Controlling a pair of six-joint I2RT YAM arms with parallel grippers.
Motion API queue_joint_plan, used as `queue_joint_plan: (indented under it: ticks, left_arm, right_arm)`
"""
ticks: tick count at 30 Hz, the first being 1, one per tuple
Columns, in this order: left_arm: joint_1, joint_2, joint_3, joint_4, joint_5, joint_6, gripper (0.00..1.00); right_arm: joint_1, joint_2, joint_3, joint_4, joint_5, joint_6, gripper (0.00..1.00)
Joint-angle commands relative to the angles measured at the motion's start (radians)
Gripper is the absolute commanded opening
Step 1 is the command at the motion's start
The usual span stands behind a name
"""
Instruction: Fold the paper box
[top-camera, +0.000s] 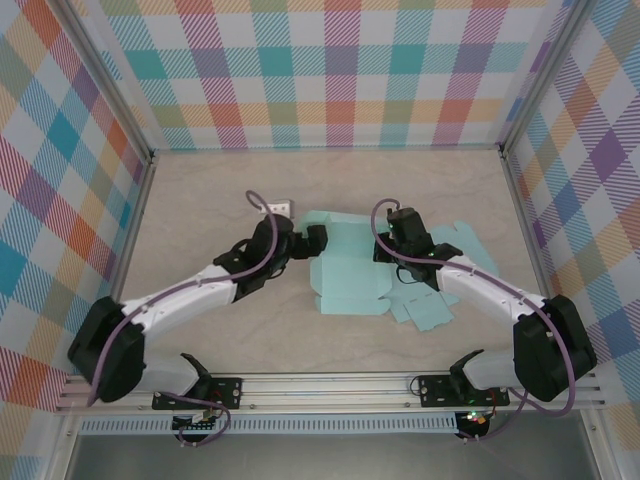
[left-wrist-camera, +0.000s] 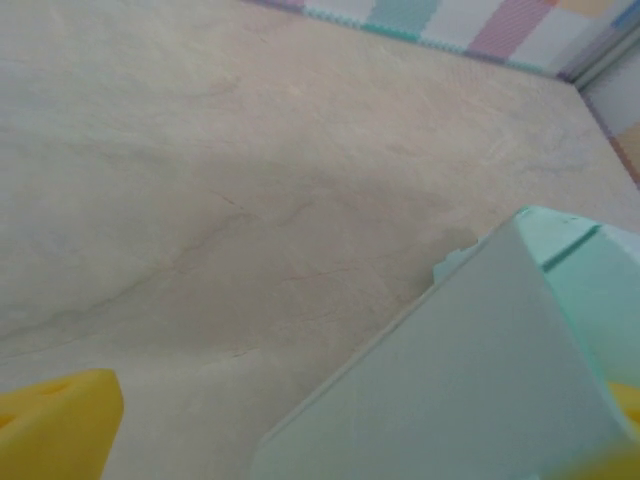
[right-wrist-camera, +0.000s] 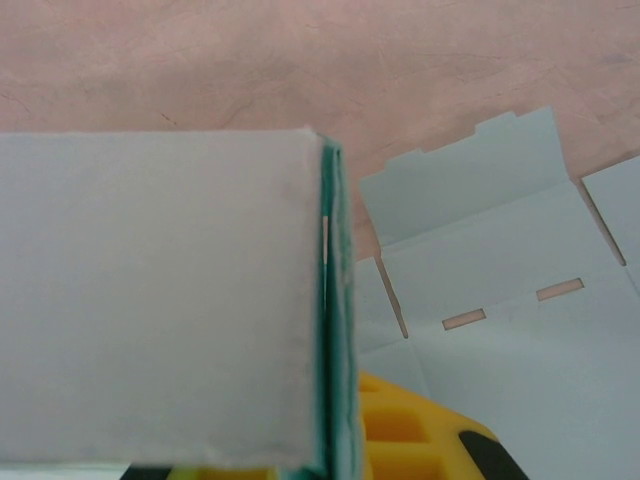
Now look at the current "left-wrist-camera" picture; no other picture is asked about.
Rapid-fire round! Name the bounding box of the light blue paper box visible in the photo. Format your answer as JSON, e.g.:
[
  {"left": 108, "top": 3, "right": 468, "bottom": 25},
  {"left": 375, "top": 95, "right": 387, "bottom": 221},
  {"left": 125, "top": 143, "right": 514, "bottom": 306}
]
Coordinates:
[{"left": 257, "top": 204, "right": 640, "bottom": 480}]

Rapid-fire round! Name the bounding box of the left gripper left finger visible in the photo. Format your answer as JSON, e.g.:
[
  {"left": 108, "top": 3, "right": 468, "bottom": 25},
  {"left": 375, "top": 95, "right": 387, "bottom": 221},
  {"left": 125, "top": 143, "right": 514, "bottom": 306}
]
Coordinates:
[{"left": 0, "top": 368, "right": 126, "bottom": 480}]

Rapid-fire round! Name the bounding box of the aluminium frame post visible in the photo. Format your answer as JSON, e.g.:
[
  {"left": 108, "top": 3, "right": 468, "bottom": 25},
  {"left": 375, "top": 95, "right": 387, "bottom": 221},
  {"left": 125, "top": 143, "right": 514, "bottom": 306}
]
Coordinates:
[{"left": 557, "top": 7, "right": 640, "bottom": 94}]

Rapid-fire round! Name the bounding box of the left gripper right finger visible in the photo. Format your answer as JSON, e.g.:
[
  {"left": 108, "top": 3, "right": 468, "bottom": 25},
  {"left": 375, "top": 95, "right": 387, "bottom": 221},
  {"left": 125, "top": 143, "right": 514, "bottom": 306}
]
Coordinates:
[{"left": 542, "top": 382, "right": 640, "bottom": 480}]

